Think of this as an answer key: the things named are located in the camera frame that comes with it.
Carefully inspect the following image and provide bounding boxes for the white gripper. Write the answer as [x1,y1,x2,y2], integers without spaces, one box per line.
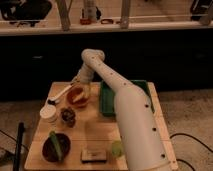
[71,65,94,86]

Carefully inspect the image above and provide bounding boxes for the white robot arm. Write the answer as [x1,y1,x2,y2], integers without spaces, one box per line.
[74,49,172,171]

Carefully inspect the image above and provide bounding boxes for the red bowl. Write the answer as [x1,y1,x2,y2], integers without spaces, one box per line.
[66,87,89,108]

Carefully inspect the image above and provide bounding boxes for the dark brown bowl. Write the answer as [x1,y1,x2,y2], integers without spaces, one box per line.
[42,133,71,162]

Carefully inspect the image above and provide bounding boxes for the green plastic tray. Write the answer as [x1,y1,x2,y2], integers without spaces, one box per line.
[99,80,151,117]

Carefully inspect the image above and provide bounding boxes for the dark grape bunch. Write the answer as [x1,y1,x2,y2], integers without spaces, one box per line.
[60,107,76,127]

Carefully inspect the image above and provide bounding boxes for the white stacked cups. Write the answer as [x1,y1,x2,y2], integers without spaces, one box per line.
[40,104,57,124]

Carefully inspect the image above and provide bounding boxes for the white bottle on shelf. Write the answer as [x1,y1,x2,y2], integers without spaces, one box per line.
[83,0,97,22]

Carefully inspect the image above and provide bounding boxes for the green cucumber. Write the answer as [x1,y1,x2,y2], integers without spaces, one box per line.
[49,131,63,161]

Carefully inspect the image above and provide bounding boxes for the green plastic cup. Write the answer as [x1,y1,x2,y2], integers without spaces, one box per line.
[111,141,124,158]

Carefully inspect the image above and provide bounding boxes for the small wooden block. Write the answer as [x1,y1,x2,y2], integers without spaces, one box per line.
[81,149,107,163]

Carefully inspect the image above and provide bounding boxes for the black bag on shelf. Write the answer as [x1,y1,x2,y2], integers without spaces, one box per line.
[0,0,52,22]

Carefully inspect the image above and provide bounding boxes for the black pole left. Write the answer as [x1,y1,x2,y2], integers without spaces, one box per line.
[13,122,25,171]

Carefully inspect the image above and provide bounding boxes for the white handled dish brush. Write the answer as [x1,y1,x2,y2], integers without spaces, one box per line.
[47,84,72,105]

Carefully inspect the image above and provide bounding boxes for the orange ring on shelf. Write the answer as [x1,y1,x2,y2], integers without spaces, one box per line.
[79,17,93,26]

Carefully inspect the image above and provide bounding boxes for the black cable on floor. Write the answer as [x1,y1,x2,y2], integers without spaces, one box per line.
[169,132,213,171]

